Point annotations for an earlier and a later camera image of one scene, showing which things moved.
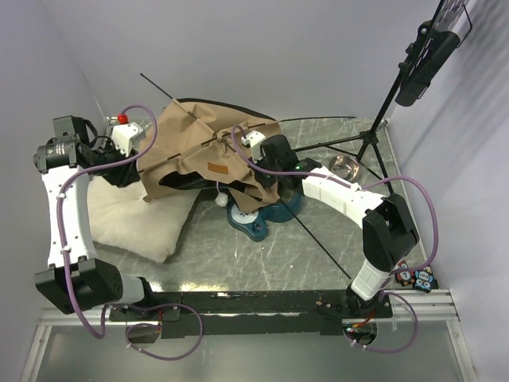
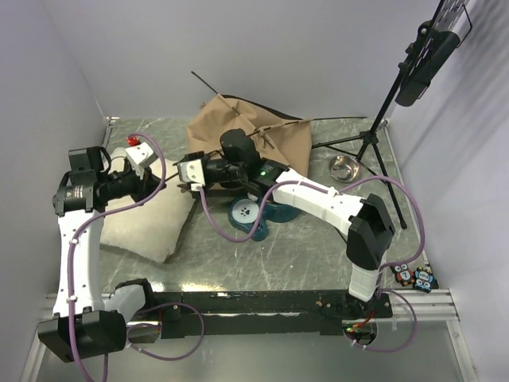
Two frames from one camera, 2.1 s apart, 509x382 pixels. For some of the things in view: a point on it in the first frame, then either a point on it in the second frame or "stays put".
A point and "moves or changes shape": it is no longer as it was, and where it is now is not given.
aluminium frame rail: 434,308 stays put
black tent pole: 238,134 to 290,124
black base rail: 221,315 stays put
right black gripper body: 267,178 to 223,171
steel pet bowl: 344,167 stays put
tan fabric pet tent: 197,146 moves or changes shape
